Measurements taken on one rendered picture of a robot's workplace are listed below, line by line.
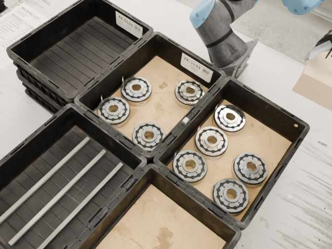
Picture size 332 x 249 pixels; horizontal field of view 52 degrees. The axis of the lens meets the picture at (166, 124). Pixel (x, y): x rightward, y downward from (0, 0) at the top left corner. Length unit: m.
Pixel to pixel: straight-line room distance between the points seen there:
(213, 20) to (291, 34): 1.60
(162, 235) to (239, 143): 0.38
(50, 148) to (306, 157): 0.88
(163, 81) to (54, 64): 0.39
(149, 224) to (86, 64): 0.60
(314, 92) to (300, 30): 1.94
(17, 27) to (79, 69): 0.46
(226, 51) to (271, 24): 1.56
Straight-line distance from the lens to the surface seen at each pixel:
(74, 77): 1.23
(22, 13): 1.69
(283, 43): 2.74
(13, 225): 1.03
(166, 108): 1.14
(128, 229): 0.97
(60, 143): 1.09
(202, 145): 1.05
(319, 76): 0.97
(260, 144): 1.14
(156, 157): 0.94
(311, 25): 2.99
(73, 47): 1.32
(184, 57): 1.19
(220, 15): 1.30
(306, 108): 1.46
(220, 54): 1.32
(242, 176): 1.04
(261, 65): 1.53
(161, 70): 1.24
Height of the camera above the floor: 1.77
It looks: 58 degrees down
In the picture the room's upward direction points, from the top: 9 degrees clockwise
